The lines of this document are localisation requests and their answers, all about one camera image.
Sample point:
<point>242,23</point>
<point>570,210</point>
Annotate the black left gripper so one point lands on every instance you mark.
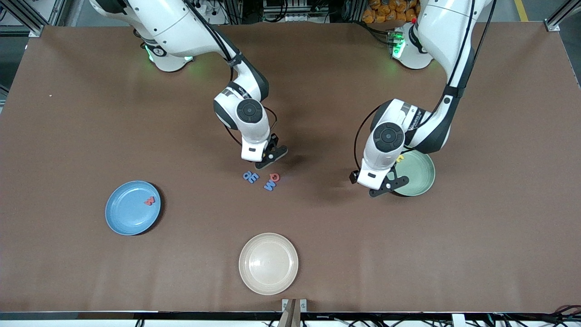
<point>352,178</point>

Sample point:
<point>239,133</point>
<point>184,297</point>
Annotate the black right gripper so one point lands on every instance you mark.
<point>276,139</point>

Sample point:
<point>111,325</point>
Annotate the pink foam letter Q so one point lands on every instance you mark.
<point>272,178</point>

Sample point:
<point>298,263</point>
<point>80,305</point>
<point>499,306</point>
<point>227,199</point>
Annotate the blue foam letter M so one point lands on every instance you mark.
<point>270,185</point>

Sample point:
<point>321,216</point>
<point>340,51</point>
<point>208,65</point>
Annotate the red foam letter w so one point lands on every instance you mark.
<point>149,200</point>

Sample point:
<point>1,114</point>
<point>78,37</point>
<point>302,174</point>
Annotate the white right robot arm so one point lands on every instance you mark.
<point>245,131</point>

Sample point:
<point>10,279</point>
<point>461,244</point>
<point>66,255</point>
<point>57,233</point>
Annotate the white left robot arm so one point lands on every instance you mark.
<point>374,163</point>

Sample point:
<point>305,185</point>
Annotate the blue three-pronged foam letter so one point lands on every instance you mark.
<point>252,178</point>

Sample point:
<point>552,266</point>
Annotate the pale green round plate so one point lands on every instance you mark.
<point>420,175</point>

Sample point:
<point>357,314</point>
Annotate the brown table cover sheet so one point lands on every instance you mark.
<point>408,254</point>

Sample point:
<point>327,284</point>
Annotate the beige round plate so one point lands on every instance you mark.
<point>268,263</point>

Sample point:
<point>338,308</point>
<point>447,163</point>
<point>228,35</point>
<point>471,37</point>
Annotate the long white socket strip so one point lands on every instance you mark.
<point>295,17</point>

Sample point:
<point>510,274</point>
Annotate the white power strip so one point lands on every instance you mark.
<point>205,6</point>

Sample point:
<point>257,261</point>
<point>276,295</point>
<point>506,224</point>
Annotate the blue round plate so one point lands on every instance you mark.
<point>131,209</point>

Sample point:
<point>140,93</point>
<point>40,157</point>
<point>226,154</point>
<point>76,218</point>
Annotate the bag of oranges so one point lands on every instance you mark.
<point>390,11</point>

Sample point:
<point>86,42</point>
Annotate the white paper label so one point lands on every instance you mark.
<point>458,320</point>

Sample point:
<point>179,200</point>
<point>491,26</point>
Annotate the small metal edge bracket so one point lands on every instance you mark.
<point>286,304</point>

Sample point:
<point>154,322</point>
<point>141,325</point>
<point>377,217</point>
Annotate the tan upright post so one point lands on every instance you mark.
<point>290,318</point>

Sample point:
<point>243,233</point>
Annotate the black table edge rail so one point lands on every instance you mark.
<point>181,315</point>

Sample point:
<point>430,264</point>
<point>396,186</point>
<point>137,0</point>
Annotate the aluminium frame profile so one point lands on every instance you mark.
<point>36,31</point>
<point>553,26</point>

